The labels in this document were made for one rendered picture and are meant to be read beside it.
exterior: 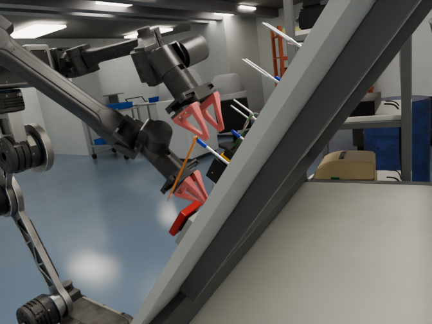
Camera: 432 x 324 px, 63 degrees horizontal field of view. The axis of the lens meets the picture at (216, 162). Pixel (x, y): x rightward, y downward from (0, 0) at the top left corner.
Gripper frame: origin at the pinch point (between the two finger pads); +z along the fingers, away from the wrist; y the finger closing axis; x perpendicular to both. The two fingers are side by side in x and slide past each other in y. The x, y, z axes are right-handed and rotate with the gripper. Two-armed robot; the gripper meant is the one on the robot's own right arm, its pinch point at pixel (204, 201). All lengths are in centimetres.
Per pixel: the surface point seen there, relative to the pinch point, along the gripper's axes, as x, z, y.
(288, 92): -45, 2, -21
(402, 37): -37, 6, 79
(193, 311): 12.7, 16.0, -14.2
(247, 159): -36.4, 3.4, -22.5
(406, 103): -17, 25, 98
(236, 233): -14.6, 9.7, -12.7
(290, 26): -9, -33, 98
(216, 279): 14.0, 15.6, -3.2
